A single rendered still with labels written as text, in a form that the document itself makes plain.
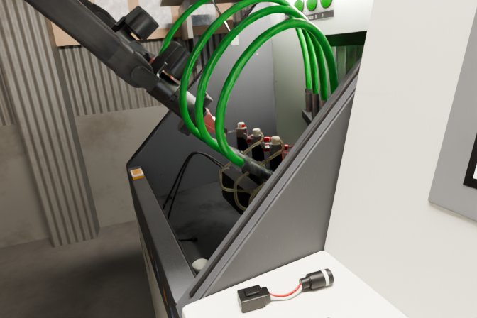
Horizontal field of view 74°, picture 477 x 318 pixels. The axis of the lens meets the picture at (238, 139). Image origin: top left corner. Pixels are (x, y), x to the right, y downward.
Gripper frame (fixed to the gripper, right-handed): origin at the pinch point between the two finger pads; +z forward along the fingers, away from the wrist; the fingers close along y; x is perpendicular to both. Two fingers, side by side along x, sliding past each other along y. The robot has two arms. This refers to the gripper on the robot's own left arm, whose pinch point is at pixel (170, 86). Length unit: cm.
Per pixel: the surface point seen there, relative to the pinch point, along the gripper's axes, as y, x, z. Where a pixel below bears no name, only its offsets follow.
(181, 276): -30.2, 11.3, 34.7
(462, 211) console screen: -38, -23, 50
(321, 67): -6.4, -26.6, 26.4
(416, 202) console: -34, -21, 48
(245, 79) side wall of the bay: 33.4, -10.5, 4.5
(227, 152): -26.2, -7.0, 26.7
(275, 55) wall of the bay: 37.5, -22.8, 6.2
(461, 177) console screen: -37, -25, 47
